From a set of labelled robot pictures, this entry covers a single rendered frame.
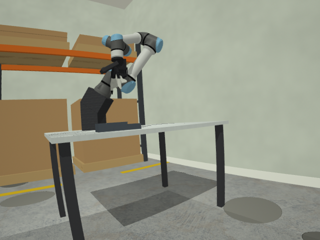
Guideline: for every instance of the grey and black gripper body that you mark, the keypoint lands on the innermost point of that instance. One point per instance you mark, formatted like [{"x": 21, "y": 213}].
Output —
[{"x": 122, "y": 67}]

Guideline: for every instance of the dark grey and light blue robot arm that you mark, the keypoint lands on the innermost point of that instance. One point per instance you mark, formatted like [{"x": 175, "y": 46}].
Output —
[{"x": 119, "y": 48}]

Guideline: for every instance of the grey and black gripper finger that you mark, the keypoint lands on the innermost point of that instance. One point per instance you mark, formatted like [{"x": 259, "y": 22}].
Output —
[
  {"x": 113, "y": 84},
  {"x": 119, "y": 79}
]

